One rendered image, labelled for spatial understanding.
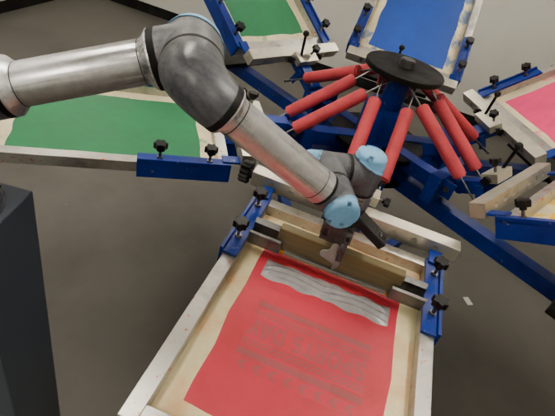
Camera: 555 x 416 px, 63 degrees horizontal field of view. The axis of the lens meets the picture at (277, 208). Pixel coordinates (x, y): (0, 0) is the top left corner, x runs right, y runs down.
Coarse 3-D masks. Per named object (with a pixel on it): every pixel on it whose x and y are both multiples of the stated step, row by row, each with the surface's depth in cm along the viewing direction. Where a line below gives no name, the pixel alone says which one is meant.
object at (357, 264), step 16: (288, 240) 126; (304, 240) 124; (320, 240) 124; (304, 256) 127; (320, 256) 125; (352, 256) 122; (368, 256) 123; (352, 272) 125; (368, 272) 123; (384, 272) 121; (400, 272) 121; (384, 288) 124
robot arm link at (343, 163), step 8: (312, 152) 103; (320, 152) 103; (328, 152) 104; (336, 152) 106; (320, 160) 102; (328, 160) 102; (336, 160) 102; (344, 160) 104; (352, 160) 104; (336, 168) 99; (344, 168) 103; (352, 168) 104; (352, 176) 104
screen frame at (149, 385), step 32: (320, 224) 141; (224, 256) 121; (384, 256) 139; (416, 256) 139; (192, 320) 103; (416, 320) 122; (160, 352) 95; (416, 352) 111; (160, 384) 91; (416, 384) 103
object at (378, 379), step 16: (352, 288) 127; (384, 304) 125; (320, 320) 116; (336, 320) 117; (352, 320) 118; (368, 320) 119; (368, 336) 115; (384, 336) 116; (384, 352) 112; (368, 368) 108; (384, 368) 109; (368, 384) 104; (384, 384) 105; (304, 400) 98; (368, 400) 101; (384, 400) 102
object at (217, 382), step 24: (264, 264) 127; (288, 264) 129; (264, 288) 120; (288, 288) 122; (240, 312) 112; (312, 312) 117; (240, 336) 107; (216, 360) 100; (192, 384) 95; (216, 384) 96; (240, 384) 97; (264, 384) 98; (216, 408) 92; (240, 408) 93; (264, 408) 94
